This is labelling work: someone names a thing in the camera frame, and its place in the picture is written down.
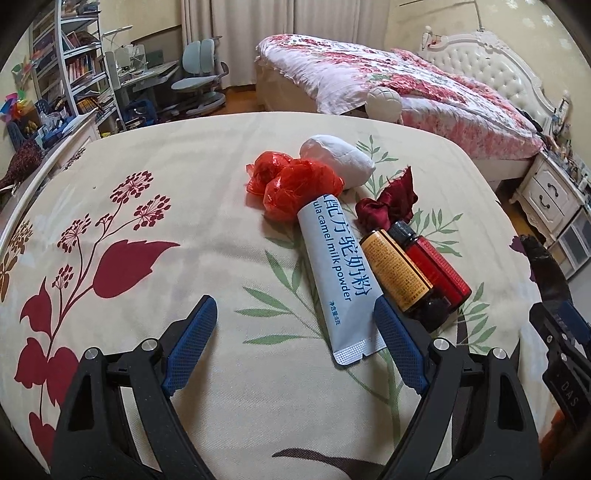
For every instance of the colourful pinwheel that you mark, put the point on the colourful pinwheel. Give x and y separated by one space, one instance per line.
16 108

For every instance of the red plastic bag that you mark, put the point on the red plastic bag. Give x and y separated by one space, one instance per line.
300 184

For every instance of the grey study desk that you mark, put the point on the grey study desk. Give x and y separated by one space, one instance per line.
147 74

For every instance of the white round bedpost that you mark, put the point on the white round bedpost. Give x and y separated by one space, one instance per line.
383 104

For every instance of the white nightstand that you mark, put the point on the white nightstand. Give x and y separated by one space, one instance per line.
545 194

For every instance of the leaf print table cloth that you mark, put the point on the leaf print table cloth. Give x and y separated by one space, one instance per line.
184 230

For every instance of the blue plastic stool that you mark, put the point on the blue plastic stool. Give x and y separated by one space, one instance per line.
141 113

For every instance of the white wad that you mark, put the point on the white wad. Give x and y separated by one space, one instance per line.
337 157

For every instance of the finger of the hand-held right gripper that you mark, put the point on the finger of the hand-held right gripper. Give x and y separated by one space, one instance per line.
570 323
542 327

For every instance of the dark red wrapper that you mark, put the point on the dark red wrapper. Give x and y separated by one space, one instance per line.
397 198

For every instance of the group of small nightstand items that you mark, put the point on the group of small nightstand items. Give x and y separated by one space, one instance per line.
568 147

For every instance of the pink floral quilt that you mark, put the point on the pink floral quilt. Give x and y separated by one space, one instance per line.
369 69

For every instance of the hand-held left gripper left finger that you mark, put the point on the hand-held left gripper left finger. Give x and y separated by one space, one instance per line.
194 341

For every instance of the bin with black bag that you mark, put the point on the bin with black bag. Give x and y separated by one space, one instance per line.
549 272

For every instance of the light blue desk chair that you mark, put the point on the light blue desk chair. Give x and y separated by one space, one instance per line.
198 60

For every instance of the dried dark red flowers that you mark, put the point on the dried dark red flowers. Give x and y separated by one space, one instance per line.
25 159

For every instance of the white bookshelf with books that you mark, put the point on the white bookshelf with books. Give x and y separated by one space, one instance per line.
78 69

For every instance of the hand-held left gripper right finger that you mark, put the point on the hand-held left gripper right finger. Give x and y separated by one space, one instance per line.
401 346

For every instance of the amber bottle with yellow label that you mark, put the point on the amber bottle with yellow label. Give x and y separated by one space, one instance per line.
397 272

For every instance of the beige curtains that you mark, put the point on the beige curtains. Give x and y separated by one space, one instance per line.
277 18

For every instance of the white bed with tufted headboard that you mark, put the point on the white bed with tufted headboard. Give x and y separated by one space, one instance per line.
485 64

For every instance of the white powder sachet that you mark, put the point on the white powder sachet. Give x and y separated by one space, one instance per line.
337 277

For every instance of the red bottle with black cap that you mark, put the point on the red bottle with black cap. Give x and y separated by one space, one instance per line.
438 267

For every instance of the plastic drawer unit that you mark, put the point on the plastic drawer unit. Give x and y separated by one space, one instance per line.
575 244

